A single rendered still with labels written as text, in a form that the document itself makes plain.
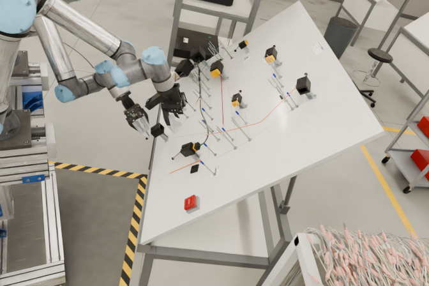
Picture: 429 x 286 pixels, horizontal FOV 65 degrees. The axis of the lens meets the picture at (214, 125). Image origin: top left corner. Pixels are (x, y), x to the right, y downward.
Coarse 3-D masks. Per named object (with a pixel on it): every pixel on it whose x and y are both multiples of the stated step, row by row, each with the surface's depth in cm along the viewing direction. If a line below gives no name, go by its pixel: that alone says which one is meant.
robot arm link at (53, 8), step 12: (48, 0) 103; (60, 0) 107; (36, 12) 104; (48, 12) 105; (60, 12) 106; (72, 12) 109; (60, 24) 109; (72, 24) 110; (84, 24) 112; (96, 24) 116; (84, 36) 113; (96, 36) 115; (108, 36) 117; (96, 48) 118; (108, 48) 118; (120, 48) 121; (132, 48) 126
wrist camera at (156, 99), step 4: (152, 96) 133; (156, 96) 128; (160, 96) 127; (164, 96) 126; (148, 100) 132; (152, 100) 130; (156, 100) 128; (160, 100) 128; (148, 104) 130; (152, 104) 130; (156, 104) 130; (148, 108) 132; (152, 108) 131
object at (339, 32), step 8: (328, 24) 543; (336, 24) 523; (344, 24) 526; (352, 24) 537; (328, 32) 540; (336, 32) 528; (344, 32) 523; (352, 32) 525; (328, 40) 542; (336, 40) 534; (344, 40) 532; (336, 48) 542; (344, 48) 545; (336, 56) 552
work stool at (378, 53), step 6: (372, 48) 453; (372, 54) 439; (378, 54) 439; (384, 54) 445; (378, 60) 436; (384, 60) 433; (390, 60) 436; (372, 66) 456; (366, 72) 483; (366, 78) 466; (354, 84) 492; (366, 84) 452; (360, 90) 482; (366, 90) 486; (372, 90) 491; (366, 96) 472
